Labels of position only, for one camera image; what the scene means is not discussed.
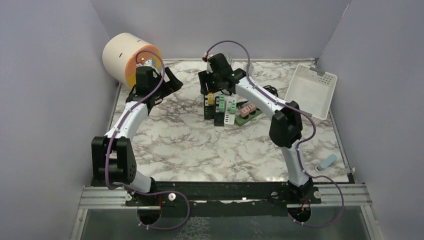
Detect yellow plug adapter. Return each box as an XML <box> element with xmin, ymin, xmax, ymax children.
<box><xmin>206</xmin><ymin>93</ymin><xmax>214</xmax><ymax>106</ymax></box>

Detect black power strip green ports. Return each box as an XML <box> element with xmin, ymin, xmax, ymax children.
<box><xmin>203</xmin><ymin>95</ymin><xmax>214</xmax><ymax>120</ymax></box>

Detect black power strip blue ports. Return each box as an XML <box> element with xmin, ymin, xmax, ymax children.
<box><xmin>213</xmin><ymin>97</ymin><xmax>225</xmax><ymax>127</ymax></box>

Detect white power strip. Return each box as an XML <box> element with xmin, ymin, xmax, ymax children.
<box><xmin>224</xmin><ymin>97</ymin><xmax>237</xmax><ymax>125</ymax></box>

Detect green round-socket power strip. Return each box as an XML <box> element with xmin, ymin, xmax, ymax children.
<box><xmin>234</xmin><ymin>109</ymin><xmax>263</xmax><ymax>127</ymax></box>

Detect green plug adapter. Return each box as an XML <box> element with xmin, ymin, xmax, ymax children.
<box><xmin>216</xmin><ymin>94</ymin><xmax>226</xmax><ymax>113</ymax></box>
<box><xmin>228</xmin><ymin>100</ymin><xmax>237</xmax><ymax>115</ymax></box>

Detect pink usb charger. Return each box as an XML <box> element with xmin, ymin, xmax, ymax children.
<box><xmin>239</xmin><ymin>106</ymin><xmax>251</xmax><ymax>118</ymax></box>
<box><xmin>246</xmin><ymin>103</ymin><xmax>257</xmax><ymax>115</ymax></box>

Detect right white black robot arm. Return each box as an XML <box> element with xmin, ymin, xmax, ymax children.
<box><xmin>198</xmin><ymin>53</ymin><xmax>314</xmax><ymax>204</ymax></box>

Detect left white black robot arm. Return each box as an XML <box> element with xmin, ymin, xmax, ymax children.
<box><xmin>91</xmin><ymin>65</ymin><xmax>183</xmax><ymax>206</ymax></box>

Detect cream round drawer cabinet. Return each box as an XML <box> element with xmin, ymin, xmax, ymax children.
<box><xmin>102</xmin><ymin>32</ymin><xmax>163</xmax><ymax>89</ymax></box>

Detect white plastic basket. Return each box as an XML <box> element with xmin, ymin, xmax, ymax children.
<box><xmin>284</xmin><ymin>63</ymin><xmax>338</xmax><ymax>120</ymax></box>

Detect light blue small device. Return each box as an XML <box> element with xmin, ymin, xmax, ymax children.
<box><xmin>316</xmin><ymin>154</ymin><xmax>337</xmax><ymax>171</ymax></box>

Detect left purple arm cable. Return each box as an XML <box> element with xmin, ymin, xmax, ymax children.
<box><xmin>104</xmin><ymin>49</ymin><xmax>191</xmax><ymax>231</ymax></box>

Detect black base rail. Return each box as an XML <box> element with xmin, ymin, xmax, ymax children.
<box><xmin>91</xmin><ymin>178</ymin><xmax>355</xmax><ymax>218</ymax></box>

